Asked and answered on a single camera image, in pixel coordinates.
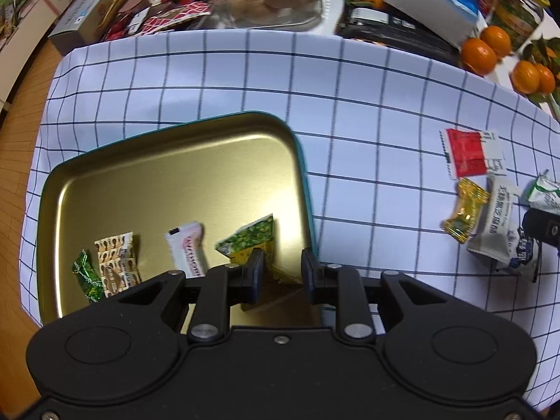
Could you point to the white grey snack packet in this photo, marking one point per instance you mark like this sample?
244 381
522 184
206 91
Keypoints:
494 218

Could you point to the red white sachet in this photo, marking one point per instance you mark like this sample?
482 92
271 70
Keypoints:
468 153

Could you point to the glass jar yellow lid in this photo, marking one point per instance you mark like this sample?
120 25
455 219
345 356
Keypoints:
516 13

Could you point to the pile of red snack packets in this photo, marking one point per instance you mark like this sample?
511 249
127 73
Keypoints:
175 15

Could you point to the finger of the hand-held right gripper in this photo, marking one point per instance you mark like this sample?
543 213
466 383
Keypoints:
542 227

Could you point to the pile of leafy mandarins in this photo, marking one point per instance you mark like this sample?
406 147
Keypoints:
527 76

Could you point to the gold candy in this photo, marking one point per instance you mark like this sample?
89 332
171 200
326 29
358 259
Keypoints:
466 210

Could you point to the loose mandarin orange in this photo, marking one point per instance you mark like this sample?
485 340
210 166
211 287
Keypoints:
479 54
498 39

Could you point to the green candy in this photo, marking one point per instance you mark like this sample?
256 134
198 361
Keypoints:
87 275

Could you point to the pink white strip packet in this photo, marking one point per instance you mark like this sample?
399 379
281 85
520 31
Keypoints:
188 249

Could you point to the brown heart patterned packet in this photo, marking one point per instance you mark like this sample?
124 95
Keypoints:
114 262

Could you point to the white low cabinet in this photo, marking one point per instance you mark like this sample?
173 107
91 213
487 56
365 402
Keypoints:
17 52

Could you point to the white blue checked tablecloth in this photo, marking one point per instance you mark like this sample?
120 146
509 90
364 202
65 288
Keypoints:
350 118

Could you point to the grey cardboard box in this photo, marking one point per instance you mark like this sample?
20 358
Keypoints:
83 17

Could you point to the green white triangular packet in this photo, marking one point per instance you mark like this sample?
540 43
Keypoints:
547 197

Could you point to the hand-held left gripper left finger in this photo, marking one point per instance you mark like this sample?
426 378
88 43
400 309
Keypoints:
257 273

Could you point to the blue tissue pack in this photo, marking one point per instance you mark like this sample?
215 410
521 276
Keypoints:
433 4

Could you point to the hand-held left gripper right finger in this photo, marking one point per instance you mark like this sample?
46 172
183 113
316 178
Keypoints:
309 273

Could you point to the yellow green pea packet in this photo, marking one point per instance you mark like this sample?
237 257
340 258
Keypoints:
249 236

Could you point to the teal metal tin gold inside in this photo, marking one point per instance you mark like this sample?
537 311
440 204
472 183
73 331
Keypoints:
175 175

